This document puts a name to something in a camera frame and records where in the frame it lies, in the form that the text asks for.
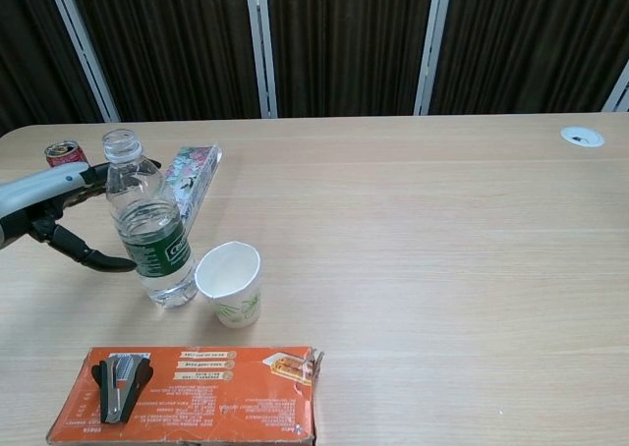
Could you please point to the orange cardboard box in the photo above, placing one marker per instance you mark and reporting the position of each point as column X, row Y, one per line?
column 221, row 392

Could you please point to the transparent plastic water bottle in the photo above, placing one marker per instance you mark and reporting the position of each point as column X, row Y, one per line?
column 147, row 220

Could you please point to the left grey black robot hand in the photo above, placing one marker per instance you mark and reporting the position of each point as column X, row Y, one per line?
column 39, row 183

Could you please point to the white partition post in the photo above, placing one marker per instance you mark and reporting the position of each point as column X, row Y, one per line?
column 262, row 48
column 80, row 38
column 621, row 92
column 433, row 48

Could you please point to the red drink can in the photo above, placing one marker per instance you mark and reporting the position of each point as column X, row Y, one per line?
column 64, row 156

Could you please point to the floral print carton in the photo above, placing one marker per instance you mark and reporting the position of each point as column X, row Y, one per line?
column 196, row 171

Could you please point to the dark curtain panel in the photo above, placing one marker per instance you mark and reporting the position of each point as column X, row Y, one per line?
column 344, row 48
column 29, row 48
column 172, row 48
column 531, row 38

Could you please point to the white paper cup green print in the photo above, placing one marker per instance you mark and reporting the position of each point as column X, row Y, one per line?
column 236, row 308

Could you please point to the black staple remover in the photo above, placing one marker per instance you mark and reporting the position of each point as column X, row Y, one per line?
column 115, row 397

